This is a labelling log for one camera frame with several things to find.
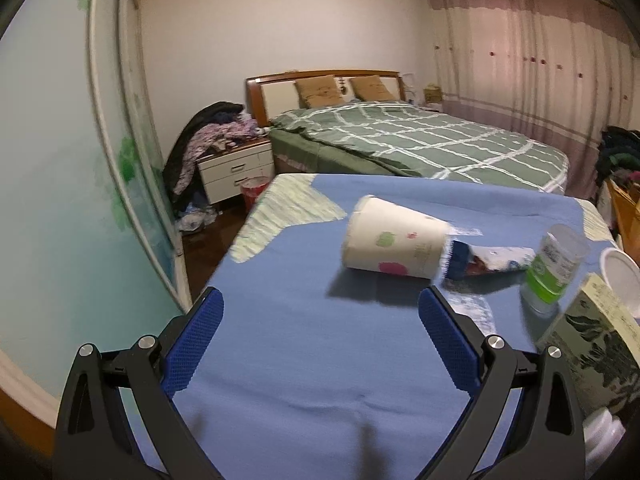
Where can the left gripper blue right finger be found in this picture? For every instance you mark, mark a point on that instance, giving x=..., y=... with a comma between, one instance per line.
x=522, y=421

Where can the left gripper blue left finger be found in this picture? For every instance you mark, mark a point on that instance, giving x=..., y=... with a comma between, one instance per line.
x=93, y=438

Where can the small white paper cup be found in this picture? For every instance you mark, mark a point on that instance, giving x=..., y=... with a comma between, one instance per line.
x=603, y=431

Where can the green white tea box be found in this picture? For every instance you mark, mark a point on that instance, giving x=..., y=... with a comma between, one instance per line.
x=599, y=338

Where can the white plastic bowl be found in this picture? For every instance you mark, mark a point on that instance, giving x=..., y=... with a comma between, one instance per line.
x=622, y=275

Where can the clear bottle green label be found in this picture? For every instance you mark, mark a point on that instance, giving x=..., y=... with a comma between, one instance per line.
x=558, y=258

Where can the white floral paper cup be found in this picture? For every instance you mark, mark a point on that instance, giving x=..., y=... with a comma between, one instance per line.
x=388, y=238

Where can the sliding wardrobe door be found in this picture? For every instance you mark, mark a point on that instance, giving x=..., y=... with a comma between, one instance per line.
x=88, y=251

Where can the blue snack wrapper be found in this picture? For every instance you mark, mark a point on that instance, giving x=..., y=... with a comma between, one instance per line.
x=466, y=261

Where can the blue tablecloth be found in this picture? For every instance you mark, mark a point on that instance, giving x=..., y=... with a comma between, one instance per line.
x=320, y=372

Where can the wooden desk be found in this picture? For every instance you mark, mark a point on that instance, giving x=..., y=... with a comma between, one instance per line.
x=627, y=217

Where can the dark clothes pile by curtain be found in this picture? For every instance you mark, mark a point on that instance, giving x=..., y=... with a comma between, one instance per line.
x=619, y=149

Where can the white nightstand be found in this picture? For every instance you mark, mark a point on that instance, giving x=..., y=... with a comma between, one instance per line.
x=223, y=174

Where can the red small bin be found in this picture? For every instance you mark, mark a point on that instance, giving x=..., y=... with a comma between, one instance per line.
x=251, y=189

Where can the pile of clothes on nightstand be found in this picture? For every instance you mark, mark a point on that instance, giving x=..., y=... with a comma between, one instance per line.
x=214, y=129

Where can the bed with green plaid duvet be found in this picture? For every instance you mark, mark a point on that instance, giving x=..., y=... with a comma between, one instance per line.
x=400, y=139

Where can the woven basket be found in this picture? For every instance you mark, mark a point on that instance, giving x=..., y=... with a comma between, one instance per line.
x=432, y=94

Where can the pink striped curtain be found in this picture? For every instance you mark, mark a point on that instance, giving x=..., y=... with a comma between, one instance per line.
x=557, y=71

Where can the wooden headboard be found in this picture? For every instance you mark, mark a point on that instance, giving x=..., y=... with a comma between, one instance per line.
x=269, y=96

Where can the right brown pillow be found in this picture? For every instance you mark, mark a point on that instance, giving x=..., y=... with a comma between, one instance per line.
x=371, y=88

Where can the brown pillow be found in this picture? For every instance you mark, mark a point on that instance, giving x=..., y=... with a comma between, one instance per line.
x=318, y=91
x=371, y=88

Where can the left brown pillow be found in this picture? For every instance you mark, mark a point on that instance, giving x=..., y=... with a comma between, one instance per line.
x=318, y=91

